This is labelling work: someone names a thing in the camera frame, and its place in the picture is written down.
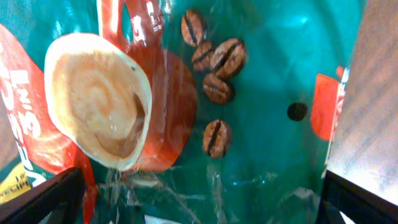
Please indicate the green Nescafe coffee bag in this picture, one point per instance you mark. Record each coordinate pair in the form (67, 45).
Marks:
(179, 111)

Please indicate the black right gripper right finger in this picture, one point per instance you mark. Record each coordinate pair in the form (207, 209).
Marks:
(342, 197)

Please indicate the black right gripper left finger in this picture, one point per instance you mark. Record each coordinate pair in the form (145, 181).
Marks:
(57, 200)

